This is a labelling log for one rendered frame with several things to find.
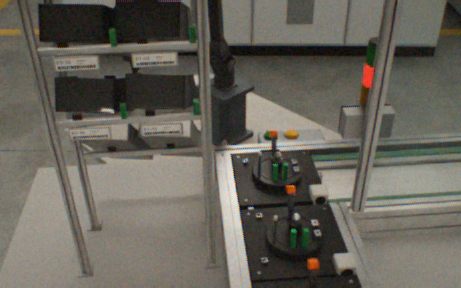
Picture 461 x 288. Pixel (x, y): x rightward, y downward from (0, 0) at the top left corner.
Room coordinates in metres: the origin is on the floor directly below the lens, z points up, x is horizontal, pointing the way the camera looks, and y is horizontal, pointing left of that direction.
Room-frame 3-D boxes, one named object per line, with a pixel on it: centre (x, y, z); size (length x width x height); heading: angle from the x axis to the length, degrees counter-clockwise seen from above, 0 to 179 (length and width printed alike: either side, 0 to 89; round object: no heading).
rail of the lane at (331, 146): (1.31, -0.40, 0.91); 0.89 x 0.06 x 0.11; 94
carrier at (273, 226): (0.89, -0.16, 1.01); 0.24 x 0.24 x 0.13; 4
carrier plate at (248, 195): (1.14, -0.14, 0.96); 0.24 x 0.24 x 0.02; 4
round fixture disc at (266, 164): (1.14, -0.14, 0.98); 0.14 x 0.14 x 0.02
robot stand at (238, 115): (1.52, 0.01, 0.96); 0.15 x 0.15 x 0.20; 43
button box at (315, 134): (1.36, -0.21, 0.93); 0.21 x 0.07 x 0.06; 94
